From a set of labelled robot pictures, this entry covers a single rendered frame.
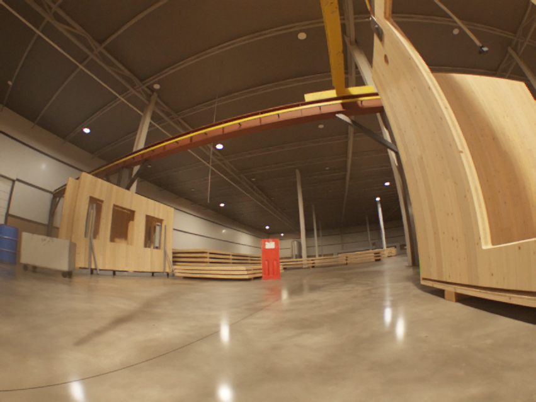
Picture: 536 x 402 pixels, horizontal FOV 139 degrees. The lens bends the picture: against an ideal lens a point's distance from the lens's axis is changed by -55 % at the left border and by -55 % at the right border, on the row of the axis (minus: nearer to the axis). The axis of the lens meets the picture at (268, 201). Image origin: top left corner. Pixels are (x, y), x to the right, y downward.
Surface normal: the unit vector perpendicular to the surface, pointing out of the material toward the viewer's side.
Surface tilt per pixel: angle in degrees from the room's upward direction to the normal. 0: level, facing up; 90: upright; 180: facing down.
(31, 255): 90
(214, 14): 180
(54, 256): 90
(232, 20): 180
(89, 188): 90
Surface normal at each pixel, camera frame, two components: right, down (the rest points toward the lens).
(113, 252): 0.95, -0.12
